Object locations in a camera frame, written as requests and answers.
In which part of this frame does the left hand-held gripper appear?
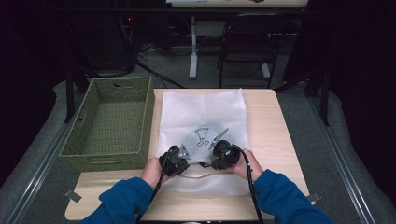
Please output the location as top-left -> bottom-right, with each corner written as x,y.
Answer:
158,143 -> 192,177

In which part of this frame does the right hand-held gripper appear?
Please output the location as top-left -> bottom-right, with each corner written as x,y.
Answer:
208,128 -> 241,171

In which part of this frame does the white mesh laundry bag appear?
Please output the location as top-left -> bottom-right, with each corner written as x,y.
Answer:
154,88 -> 252,197

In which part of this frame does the green woven basket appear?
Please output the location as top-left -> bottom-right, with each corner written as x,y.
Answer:
59,76 -> 156,173

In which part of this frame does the person's left hand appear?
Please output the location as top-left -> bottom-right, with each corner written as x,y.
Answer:
140,157 -> 171,189

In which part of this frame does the person's right hand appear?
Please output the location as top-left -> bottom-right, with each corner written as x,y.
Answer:
228,148 -> 265,183

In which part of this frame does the grey tape piece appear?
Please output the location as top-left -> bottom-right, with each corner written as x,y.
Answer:
64,189 -> 82,203
306,192 -> 322,205

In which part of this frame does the white desk leg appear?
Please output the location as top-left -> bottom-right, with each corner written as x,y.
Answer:
189,15 -> 199,80

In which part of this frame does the black folding chair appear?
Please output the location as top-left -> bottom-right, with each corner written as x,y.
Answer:
217,12 -> 292,90

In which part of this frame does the black metal stand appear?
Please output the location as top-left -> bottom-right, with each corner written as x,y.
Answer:
64,66 -> 76,124

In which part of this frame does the dark computer tower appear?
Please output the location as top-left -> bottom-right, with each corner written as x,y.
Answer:
69,0 -> 138,76

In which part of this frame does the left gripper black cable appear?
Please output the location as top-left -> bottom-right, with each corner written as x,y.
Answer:
136,161 -> 167,224

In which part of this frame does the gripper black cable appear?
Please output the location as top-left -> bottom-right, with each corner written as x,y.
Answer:
237,148 -> 265,224
136,161 -> 167,224

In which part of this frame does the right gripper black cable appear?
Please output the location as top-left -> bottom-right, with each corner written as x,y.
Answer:
237,148 -> 265,224

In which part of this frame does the black floor cable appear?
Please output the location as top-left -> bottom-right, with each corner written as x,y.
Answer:
134,60 -> 186,90

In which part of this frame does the metal floor rail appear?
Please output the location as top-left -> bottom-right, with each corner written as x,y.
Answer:
6,96 -> 85,224
306,96 -> 377,224

